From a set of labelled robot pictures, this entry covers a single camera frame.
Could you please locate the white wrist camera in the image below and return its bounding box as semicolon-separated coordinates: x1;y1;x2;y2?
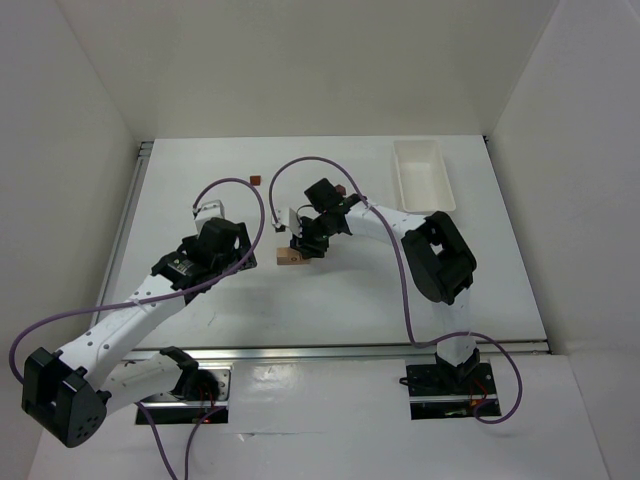
193;200;225;232
272;207;302;237

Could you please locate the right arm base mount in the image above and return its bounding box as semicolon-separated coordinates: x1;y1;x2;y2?
399;363;502;420

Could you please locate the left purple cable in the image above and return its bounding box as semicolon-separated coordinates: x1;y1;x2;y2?
9;177;266;480

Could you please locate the aluminium front rail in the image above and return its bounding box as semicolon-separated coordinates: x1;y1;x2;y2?
124;340;551;362

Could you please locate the long light wood block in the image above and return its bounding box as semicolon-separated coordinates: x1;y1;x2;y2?
276;249;311;266

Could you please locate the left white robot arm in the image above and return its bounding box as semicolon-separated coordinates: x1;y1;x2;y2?
22;217;257;448

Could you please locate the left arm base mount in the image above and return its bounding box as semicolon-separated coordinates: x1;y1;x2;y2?
142;363;232;426

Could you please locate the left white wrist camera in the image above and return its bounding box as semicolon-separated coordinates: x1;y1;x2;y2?
193;200;225;232

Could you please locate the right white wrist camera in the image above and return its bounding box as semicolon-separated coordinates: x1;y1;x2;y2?
272;207;302;237

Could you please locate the white plastic bin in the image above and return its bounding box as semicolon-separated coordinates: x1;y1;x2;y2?
392;139;456;214

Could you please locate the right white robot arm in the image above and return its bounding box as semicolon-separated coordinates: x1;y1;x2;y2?
289;178;480;389

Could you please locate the aluminium left rail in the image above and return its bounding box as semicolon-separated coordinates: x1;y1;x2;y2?
96;140;155;306

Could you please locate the aluminium rail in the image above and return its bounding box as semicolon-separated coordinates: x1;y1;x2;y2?
96;140;155;306
124;340;551;362

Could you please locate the light wood cube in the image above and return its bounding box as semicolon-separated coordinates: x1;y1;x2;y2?
276;247;295;265

